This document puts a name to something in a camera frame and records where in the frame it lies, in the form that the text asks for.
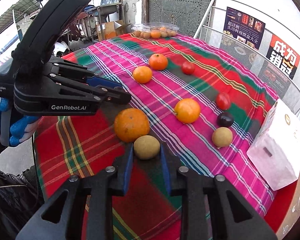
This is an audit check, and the brown kiwi fruit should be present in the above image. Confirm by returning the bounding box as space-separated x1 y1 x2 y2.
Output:
133 135 160 160
212 127 233 148

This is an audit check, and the plaid red pink tablecloth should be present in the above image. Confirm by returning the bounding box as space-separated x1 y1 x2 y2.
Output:
32 32 280 240

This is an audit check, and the clear plastic fruit container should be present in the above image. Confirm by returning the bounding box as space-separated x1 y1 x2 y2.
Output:
131 22 179 39

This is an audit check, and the near red tomato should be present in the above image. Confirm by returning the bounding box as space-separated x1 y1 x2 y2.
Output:
215 92 231 111

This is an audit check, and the red tomato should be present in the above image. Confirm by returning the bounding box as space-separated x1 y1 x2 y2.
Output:
181 62 195 75
215 92 231 111

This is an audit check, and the dark purple plum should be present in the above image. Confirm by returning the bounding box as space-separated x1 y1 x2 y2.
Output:
217 112 234 127

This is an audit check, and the metal workbench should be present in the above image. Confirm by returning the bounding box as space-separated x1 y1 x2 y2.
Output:
85 2 123 40

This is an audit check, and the cardboard box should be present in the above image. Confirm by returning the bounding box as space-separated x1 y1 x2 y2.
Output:
96 20 129 41

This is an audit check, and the reddish orange mandarin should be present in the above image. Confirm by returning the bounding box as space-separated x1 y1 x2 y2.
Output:
149 54 168 70

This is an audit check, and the studded metal door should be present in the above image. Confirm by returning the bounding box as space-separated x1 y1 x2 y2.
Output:
141 0 211 36

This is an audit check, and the red black book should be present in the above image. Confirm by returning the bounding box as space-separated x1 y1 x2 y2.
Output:
266 34 300 80

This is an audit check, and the red cardboard box tray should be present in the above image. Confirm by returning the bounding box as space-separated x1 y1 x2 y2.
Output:
264 174 300 239

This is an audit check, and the dark purple cookbook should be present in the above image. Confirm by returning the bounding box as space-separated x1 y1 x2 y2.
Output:
223 7 266 50

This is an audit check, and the small orange mandarin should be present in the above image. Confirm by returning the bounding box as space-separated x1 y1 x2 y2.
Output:
133 66 153 84

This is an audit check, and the large rough orange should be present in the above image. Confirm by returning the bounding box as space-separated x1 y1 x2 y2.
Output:
114 108 150 142

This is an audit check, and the blue gloved left hand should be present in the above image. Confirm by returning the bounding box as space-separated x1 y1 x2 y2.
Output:
0 98 41 147

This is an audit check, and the orange in plastic container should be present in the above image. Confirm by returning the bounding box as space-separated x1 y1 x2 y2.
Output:
151 30 161 39

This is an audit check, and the smooth orange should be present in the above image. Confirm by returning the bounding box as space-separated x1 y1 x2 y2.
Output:
174 98 200 124

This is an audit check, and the far red tomato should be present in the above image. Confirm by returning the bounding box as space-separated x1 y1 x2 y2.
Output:
181 62 195 75

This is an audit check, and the white metal mesh rack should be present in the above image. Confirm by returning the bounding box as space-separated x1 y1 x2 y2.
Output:
194 0 300 115

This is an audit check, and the white tissue pack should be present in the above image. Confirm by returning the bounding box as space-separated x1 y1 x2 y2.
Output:
247 99 300 191

